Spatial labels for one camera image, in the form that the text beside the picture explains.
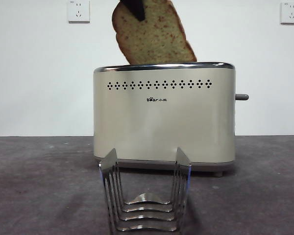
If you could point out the grey toaster lever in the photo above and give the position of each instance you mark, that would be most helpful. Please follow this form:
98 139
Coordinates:
242 97

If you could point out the brown crust bread slice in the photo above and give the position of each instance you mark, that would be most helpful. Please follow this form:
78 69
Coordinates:
156 41

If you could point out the shiny metal toast rack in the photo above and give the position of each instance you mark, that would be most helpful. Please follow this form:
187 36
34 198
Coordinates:
110 159

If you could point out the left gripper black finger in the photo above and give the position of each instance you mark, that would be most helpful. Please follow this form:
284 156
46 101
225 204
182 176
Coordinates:
136 8

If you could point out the white wall socket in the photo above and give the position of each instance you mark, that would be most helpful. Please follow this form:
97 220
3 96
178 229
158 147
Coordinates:
79 12
291 14

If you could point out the cream stainless steel toaster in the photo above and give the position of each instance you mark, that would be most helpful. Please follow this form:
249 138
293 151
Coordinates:
161 122

